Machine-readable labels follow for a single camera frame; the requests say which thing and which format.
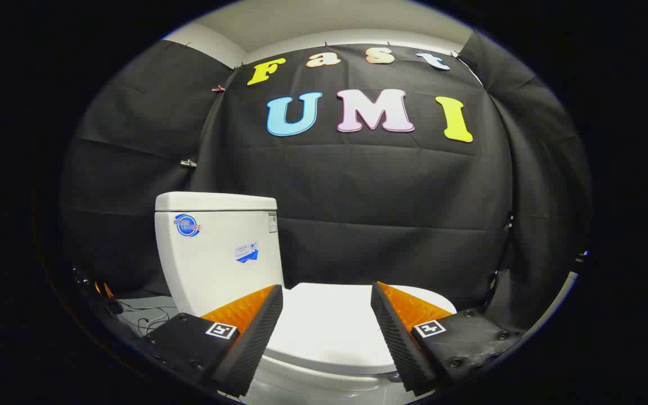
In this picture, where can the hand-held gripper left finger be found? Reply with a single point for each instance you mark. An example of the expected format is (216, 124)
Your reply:
(256, 332)

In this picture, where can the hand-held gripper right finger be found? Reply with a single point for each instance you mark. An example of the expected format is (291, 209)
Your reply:
(397, 337)

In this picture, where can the white toilet lid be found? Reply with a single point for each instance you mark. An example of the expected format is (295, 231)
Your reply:
(329, 326)

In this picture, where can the white toilet tank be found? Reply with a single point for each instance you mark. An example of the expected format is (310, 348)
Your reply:
(217, 270)

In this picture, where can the white toilet bowl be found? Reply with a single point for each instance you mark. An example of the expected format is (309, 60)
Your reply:
(313, 382)

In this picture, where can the black backdrop cloth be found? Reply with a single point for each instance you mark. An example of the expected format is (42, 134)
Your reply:
(369, 191)

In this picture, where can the silver cloth clip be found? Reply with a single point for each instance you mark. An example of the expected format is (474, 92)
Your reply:
(188, 163)

